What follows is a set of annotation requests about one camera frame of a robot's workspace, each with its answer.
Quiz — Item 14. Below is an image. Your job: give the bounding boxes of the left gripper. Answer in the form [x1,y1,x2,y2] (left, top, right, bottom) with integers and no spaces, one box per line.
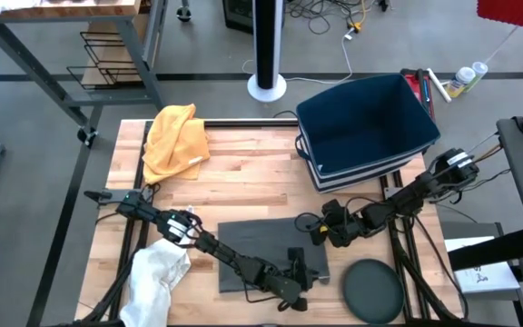
[261,247,331,313]

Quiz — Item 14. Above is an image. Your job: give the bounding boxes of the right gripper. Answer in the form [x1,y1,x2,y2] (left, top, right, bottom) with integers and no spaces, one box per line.
[311,198,377,249]

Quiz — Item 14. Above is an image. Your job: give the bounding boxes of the grey kitchen towel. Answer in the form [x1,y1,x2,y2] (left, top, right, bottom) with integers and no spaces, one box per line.
[217,216,331,293]

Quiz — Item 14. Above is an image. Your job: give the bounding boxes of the yellow towel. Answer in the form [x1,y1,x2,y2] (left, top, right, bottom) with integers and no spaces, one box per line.
[142,103,212,185]

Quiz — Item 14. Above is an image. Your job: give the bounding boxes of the dark green round plate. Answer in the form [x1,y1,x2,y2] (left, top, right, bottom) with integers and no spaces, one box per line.
[341,258,406,325]

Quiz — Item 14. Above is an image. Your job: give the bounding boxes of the navy white striped fabric bin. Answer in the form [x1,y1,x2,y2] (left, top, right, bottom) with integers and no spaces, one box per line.
[293,73,441,195]

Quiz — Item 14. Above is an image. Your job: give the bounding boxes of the white printed box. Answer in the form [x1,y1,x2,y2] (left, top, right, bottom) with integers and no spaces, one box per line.
[444,235,522,302]

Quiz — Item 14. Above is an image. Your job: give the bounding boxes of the black padded bar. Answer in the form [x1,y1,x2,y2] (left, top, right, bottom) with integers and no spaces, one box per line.
[447,226,523,273]

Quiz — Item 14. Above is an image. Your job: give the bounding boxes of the red black tool case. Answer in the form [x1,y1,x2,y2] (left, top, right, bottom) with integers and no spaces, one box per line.
[400,67,437,123]

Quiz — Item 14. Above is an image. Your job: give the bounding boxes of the white crumpled cloth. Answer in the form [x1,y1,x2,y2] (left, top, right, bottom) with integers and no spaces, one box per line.
[119,205,196,327]

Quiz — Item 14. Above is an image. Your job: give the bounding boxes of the white plastic tube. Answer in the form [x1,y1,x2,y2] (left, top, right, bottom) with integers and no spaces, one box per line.
[426,66,453,104]

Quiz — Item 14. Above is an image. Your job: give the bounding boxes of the white black tower fan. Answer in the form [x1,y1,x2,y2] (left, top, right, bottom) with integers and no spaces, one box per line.
[246,0,288,104]

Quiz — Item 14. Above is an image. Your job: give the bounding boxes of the green bottle white cap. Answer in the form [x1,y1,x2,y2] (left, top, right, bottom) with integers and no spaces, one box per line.
[463,61,489,94]

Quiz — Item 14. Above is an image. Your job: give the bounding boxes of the black box on floor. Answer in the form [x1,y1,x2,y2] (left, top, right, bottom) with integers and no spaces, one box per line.
[222,0,256,35]

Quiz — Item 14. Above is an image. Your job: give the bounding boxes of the black caster wheel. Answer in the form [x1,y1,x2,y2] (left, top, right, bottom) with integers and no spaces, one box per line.
[76,125,101,150]
[175,0,193,23]

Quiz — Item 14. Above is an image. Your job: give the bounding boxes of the red ribbed panel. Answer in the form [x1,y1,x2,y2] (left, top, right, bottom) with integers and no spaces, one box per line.
[477,0,523,33]

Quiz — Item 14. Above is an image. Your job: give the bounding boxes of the tan wooden board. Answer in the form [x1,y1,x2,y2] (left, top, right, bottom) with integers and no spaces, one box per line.
[81,17,153,87]

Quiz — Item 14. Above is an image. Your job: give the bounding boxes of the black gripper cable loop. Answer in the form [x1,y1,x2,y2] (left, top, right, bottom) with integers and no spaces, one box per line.
[293,211,325,236]

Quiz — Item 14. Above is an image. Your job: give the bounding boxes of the black metal table rail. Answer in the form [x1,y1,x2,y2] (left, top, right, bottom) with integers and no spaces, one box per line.
[145,118,300,130]

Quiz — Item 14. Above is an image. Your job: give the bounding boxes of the white power cable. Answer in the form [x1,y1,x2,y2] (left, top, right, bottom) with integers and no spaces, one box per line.
[242,26,357,85]

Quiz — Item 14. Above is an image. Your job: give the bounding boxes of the tangle of black cables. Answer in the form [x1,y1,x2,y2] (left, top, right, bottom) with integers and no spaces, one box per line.
[283,0,390,35]

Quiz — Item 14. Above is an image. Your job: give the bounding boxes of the black wire rack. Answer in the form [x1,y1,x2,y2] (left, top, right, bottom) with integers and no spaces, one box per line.
[64,30,145,91]

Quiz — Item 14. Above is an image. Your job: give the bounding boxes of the wooden workbench grey frame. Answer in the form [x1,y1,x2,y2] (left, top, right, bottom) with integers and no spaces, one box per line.
[0,0,170,140]

